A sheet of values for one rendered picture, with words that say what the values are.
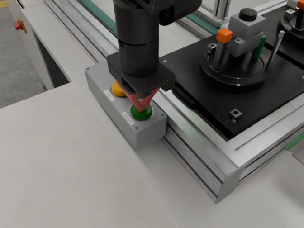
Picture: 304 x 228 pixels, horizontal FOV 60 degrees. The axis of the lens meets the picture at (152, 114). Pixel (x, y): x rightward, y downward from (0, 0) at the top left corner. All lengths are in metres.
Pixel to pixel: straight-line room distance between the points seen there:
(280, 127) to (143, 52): 0.28
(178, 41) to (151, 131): 0.33
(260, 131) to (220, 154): 0.08
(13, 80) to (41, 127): 1.63
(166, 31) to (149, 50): 0.42
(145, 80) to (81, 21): 0.41
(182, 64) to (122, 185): 0.27
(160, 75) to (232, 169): 0.18
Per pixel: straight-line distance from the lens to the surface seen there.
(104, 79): 0.56
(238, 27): 0.51
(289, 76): 0.61
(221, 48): 0.50
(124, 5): 0.34
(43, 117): 0.66
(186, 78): 0.54
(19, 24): 1.47
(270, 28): 0.75
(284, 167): 0.59
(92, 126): 0.61
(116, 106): 0.50
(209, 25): 0.76
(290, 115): 0.55
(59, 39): 0.90
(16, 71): 2.33
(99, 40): 0.67
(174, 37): 0.76
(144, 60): 0.37
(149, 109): 0.48
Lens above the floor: 1.32
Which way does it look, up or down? 48 degrees down
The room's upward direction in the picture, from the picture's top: straight up
